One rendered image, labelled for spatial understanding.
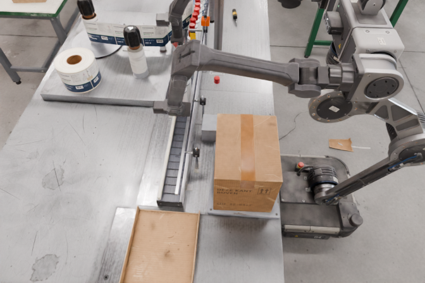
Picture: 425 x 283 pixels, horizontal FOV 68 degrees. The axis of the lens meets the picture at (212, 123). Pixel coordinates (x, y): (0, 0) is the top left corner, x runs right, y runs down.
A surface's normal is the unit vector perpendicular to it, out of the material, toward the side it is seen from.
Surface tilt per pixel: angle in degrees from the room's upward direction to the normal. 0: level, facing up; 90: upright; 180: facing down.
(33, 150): 0
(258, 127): 0
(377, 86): 90
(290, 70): 30
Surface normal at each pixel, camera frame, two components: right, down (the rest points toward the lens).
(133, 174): 0.01, -0.62
